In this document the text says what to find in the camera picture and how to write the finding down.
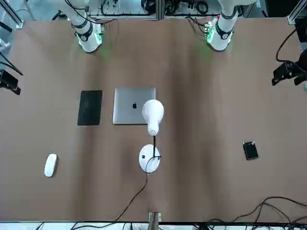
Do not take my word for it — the white desk lamp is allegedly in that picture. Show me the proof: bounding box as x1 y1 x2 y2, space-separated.
138 99 165 173

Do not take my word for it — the small black object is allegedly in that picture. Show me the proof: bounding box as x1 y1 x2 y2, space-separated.
242 141 260 161

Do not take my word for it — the white mouse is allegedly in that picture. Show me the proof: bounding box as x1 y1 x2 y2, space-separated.
44 153 58 178

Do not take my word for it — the silver laptop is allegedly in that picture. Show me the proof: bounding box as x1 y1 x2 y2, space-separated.
112 87 156 126

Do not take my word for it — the black mouse pad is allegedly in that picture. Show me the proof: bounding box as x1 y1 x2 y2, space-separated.
77 90 103 127

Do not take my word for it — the metal table clamp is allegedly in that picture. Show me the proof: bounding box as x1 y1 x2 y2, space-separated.
148 211 162 230

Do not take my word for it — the black lamp power cable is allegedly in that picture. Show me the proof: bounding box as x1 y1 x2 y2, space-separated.
114 155 163 222

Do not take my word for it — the aluminium frame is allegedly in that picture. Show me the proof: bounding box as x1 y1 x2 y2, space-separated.
90 0 218 21

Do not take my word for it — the aluminium rail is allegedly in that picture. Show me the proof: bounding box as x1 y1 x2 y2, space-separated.
0 0 24 29
287 0 307 25

